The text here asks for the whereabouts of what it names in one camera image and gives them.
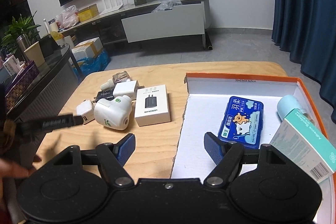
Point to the steel tumbler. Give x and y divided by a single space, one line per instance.
23 43

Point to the toothpick jar light blue lid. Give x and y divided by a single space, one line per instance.
288 103

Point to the white charger retail box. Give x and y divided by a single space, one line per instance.
152 106

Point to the clear bottle white cap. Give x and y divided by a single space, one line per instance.
119 77

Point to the dark blue curtain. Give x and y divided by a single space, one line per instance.
306 29

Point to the blue floss pick tin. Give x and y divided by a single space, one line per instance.
242 122

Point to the white flat-pin charger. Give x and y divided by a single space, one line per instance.
128 88

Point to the adhesive bandages box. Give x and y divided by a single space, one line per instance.
301 142

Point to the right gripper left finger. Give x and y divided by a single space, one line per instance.
125 148

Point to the side table plant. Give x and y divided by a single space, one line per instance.
21 26

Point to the white tv cabinet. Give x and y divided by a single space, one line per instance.
140 23

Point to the round black side table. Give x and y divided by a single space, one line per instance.
50 90

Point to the white square power adapter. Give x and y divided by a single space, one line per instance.
86 110

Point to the person left hand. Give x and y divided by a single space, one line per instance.
11 169

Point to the white plastic bag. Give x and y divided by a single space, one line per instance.
67 18

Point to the blue plastic bag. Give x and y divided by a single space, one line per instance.
90 65

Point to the white router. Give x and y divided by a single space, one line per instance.
111 6

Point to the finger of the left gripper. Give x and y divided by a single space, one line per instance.
48 124

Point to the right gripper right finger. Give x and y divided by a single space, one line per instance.
214 147

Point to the yellow box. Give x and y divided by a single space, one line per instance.
88 13

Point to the purple gift box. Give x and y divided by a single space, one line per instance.
20 84

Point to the white cardboard boxes floor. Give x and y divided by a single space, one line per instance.
90 48

